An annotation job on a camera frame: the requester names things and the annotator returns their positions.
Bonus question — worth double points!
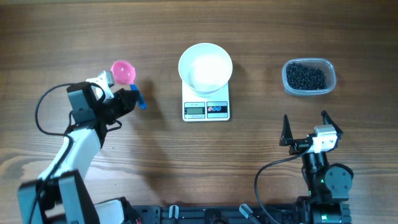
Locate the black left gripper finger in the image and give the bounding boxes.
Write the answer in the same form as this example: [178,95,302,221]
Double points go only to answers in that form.
[118,90,139,118]
[112,88,131,103]

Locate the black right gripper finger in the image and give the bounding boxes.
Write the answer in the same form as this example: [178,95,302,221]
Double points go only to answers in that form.
[279,114,294,146]
[321,110,343,136]

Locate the pink scoop with blue handle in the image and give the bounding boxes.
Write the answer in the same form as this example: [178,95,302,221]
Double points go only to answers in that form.
[111,60,147,110]

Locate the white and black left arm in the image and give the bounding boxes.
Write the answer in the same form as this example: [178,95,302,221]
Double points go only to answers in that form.
[17,82,142,223]

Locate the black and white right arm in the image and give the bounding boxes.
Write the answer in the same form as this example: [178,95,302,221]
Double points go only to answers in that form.
[279,111,354,224]

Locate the white digital kitchen scale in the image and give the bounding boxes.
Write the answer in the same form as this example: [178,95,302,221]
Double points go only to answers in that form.
[182,83,230,122]

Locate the white bowl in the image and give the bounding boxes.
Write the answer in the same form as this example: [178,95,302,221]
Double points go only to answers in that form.
[178,43,233,95]

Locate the clear plastic container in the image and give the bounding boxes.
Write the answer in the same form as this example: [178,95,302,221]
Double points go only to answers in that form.
[282,58,336,96]

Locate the black beans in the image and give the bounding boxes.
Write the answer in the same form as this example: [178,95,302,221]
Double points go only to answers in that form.
[286,63,326,90]

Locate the black right camera cable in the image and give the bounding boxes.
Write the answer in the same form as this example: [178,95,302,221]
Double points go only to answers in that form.
[254,144,313,224]

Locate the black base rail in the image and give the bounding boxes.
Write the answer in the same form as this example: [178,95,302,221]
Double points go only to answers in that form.
[133,204,311,224]

